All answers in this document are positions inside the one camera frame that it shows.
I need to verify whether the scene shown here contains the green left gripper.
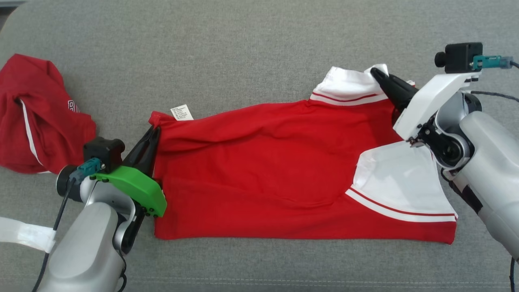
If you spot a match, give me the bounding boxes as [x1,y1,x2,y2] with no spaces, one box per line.
[90,126,167,217]

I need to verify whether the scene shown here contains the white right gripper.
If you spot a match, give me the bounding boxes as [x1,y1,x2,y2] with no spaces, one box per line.
[370,67,481,141]

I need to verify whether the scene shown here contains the red shorts with white stripe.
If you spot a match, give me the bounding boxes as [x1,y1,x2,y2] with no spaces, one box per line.
[0,54,97,175]

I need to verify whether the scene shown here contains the red shirt with white sleeves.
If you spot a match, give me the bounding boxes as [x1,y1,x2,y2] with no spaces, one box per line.
[148,64,459,245]

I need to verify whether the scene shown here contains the white tape label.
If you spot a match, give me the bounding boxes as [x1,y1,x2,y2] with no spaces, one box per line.
[0,217,56,253]

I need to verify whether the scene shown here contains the left cable with teal connector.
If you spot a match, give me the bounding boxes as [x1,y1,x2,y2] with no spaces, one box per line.
[32,158,102,292]

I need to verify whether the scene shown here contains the cable with teal connector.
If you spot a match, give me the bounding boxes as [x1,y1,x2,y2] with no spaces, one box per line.
[32,158,102,292]
[470,55,519,103]

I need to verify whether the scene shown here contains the right cable with teal connector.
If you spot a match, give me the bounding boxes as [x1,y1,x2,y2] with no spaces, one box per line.
[470,55,519,103]

